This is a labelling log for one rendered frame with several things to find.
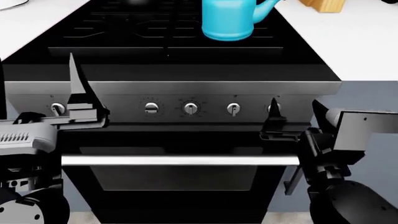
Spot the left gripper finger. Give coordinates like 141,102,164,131
79,67,111,129
66,52,95,123

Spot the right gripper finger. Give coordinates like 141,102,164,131
262,97,287,133
312,99,336,134

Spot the blue kettle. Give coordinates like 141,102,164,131
201,0,283,42

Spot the round steel stove knob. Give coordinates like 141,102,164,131
182,101,200,116
267,102,282,114
144,101,160,115
226,102,241,117
50,101,67,116

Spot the blue grey base cabinet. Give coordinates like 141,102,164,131
3,93,94,213
267,80,398,213

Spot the black stainless steel range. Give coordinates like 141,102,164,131
0,0,343,224

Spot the wooden knife block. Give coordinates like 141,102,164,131
297,0,346,13

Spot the steel oven door handle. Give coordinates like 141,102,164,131
60,155,303,196

